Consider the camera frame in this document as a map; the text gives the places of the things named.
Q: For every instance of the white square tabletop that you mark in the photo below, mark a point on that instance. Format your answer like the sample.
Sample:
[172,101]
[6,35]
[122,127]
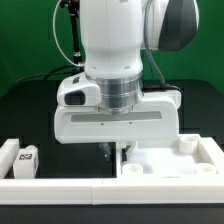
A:
[186,154]

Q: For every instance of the white U-shaped fence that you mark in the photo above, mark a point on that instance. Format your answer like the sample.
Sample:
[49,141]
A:
[133,189]

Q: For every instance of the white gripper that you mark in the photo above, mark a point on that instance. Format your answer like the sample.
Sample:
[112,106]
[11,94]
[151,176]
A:
[94,110]

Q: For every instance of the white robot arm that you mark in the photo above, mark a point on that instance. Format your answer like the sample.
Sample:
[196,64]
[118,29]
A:
[114,31]

